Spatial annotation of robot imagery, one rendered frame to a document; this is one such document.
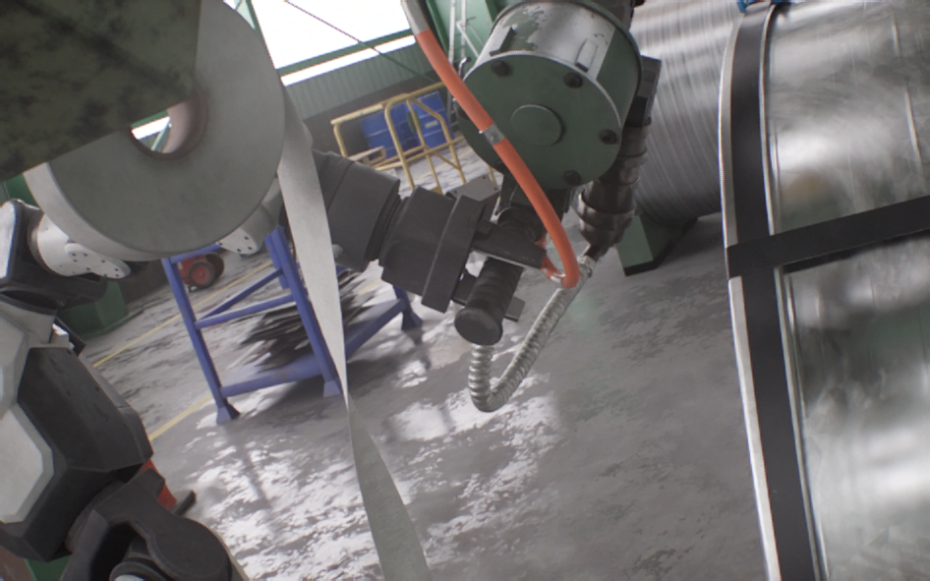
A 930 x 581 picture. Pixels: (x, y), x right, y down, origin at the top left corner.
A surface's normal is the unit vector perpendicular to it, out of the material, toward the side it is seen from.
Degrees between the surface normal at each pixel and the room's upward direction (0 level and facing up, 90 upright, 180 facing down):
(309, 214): 90
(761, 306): 52
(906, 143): 39
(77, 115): 145
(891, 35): 23
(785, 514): 70
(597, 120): 115
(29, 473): 75
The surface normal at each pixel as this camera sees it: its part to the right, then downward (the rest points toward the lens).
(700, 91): -0.46, 0.12
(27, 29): 0.04, 0.94
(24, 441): -0.14, -0.04
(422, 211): 0.22, -0.62
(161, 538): 0.49, -0.73
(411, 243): -0.31, 0.70
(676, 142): -0.33, 0.48
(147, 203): 0.61, -0.07
